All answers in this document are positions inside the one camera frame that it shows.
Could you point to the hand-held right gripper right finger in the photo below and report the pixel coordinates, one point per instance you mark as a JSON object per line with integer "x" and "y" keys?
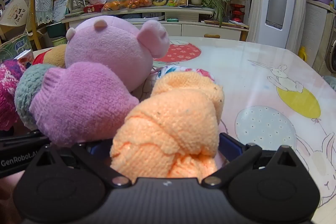
{"x": 228, "y": 145}

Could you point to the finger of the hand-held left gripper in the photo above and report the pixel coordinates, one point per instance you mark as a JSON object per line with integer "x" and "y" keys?
{"x": 26, "y": 139}

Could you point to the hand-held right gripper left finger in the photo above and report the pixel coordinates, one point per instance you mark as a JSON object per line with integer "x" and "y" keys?
{"x": 95, "y": 148}

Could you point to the grey-green knit hat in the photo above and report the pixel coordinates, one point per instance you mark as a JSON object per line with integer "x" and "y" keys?
{"x": 26, "y": 92}

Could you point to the magenta patterned knit hat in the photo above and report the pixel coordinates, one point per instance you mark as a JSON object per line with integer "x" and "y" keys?
{"x": 8, "y": 92}

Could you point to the pink knit garment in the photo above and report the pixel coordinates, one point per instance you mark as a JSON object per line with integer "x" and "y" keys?
{"x": 78, "y": 100}

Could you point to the orange knit garment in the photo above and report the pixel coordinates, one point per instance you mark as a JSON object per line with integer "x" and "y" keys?
{"x": 168, "y": 121}

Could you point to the blue and white carton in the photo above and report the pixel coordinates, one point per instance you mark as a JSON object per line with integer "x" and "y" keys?
{"x": 25, "y": 57}

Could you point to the floral print cloth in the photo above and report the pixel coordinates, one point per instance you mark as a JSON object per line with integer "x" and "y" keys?
{"x": 183, "y": 71}

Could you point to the brown bear plush red hat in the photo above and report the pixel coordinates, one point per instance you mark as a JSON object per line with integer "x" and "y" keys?
{"x": 55, "y": 56}

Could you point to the pink plush pig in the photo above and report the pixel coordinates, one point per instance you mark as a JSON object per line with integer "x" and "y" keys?
{"x": 110, "y": 45}

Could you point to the pale green wastebasket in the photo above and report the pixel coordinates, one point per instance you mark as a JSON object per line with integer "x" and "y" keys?
{"x": 59, "y": 42}

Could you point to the wooden chair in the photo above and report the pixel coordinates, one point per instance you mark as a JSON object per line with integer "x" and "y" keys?
{"x": 31, "y": 29}

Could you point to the dark green bin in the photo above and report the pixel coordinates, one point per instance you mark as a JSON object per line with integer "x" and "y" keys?
{"x": 55, "y": 29}

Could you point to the yellow plastic bottle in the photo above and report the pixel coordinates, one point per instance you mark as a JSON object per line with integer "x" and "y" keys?
{"x": 302, "y": 54}

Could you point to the pale blue cloth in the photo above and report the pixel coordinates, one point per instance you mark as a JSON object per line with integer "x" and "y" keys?
{"x": 330, "y": 82}

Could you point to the cream television cabinet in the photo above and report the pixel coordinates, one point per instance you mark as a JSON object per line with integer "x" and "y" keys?
{"x": 194, "y": 29}

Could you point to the canvas tote bag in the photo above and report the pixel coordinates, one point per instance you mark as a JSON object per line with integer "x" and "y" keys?
{"x": 15, "y": 11}

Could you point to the red lantern ornament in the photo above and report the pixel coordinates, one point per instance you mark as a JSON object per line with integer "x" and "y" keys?
{"x": 237, "y": 12}

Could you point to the washing machine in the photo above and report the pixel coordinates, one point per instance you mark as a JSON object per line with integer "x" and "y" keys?
{"x": 332, "y": 58}

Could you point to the paper sheet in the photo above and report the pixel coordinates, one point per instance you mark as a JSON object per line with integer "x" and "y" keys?
{"x": 61, "y": 8}

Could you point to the small green box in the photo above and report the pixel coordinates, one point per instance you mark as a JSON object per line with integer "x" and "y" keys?
{"x": 172, "y": 20}

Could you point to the knitted chair cover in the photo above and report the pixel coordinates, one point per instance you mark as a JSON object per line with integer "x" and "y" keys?
{"x": 43, "y": 1}

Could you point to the white basket planter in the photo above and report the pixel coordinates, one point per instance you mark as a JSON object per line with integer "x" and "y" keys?
{"x": 76, "y": 5}

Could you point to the bunch of bananas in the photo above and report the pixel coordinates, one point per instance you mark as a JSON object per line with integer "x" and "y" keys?
{"x": 159, "y": 2}

